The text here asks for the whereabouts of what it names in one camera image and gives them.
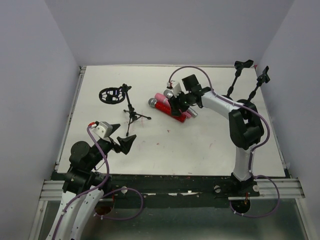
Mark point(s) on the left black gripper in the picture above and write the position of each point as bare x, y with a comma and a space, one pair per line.
114, 145

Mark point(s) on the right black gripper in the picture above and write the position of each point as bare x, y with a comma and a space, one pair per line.
176, 104

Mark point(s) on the red glitter microphone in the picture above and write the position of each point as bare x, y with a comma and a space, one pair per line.
165, 109

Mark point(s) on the black tripod microphone stand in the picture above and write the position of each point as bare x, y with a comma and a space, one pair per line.
116, 95

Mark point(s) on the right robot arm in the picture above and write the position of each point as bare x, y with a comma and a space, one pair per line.
245, 126

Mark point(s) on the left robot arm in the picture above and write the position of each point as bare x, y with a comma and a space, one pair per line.
87, 179

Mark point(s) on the black round-base stand left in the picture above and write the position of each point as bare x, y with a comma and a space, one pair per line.
239, 66

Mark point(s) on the black round-base stand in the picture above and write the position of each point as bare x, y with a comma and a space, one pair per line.
262, 79
239, 66

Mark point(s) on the black round-base stand right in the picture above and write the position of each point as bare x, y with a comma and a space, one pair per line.
262, 79

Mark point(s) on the silver microphone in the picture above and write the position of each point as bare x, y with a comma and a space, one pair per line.
190, 112

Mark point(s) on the pink microphone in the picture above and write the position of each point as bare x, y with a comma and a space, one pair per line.
161, 98

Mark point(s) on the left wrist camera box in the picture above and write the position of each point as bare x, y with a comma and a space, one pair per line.
102, 129

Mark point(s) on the black mounting rail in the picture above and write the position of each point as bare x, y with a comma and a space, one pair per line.
176, 191

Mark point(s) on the aluminium frame rail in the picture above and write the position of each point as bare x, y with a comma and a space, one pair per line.
82, 70

